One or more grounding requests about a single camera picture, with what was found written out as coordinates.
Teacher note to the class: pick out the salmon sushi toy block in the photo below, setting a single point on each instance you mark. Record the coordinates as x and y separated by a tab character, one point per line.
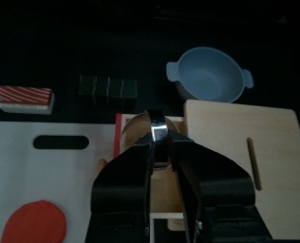
23	96

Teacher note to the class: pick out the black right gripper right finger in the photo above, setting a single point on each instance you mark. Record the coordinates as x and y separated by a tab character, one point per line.
218	190

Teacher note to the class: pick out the light wooden drawer cabinet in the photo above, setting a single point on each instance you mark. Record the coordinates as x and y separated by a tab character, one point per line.
223	126

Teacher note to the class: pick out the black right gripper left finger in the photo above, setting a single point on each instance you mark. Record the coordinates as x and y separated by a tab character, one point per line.
120	190

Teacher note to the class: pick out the dark green ribbed toy block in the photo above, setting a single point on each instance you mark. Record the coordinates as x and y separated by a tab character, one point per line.
107	88

